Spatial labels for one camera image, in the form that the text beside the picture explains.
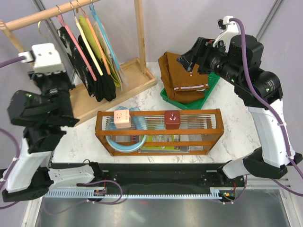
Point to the brown wooden shelf rack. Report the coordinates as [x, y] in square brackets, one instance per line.
[203, 128]

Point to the wooden clothes rack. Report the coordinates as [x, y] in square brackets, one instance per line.
[138, 75]

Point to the green velvet hanger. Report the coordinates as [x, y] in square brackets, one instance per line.
[39, 26]

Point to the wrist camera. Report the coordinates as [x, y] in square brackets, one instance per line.
[229, 30]
[45, 57]

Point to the red cube power socket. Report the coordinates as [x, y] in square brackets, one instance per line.
[172, 119]

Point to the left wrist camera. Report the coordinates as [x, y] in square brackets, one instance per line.
[45, 57]

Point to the beige garment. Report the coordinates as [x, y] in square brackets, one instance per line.
[118, 76]

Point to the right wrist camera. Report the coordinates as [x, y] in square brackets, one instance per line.
[229, 30]

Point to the grey cable duct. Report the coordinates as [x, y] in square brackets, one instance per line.
[92, 193]

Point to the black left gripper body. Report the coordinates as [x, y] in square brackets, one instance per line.
[55, 84]

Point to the mustard brown trousers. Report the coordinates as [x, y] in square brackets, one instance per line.
[181, 86]

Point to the white manual paper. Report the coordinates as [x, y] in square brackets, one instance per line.
[184, 149]

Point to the orange hanger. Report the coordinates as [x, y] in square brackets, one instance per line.
[97, 40]

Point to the blue hanger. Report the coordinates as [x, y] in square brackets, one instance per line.
[94, 14]

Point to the yellow-green garment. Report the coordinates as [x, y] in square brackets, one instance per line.
[91, 37]

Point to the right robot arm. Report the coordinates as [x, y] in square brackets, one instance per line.
[261, 93]

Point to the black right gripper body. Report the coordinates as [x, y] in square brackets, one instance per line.
[214, 57]

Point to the pink hanger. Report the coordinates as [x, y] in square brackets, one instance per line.
[62, 22]

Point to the cream hanger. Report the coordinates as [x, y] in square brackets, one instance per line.
[87, 45]

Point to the black white patterned garment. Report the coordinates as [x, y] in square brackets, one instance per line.
[77, 62]

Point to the pink cube power socket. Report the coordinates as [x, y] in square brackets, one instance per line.
[122, 119]

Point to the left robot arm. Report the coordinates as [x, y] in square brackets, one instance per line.
[43, 116]

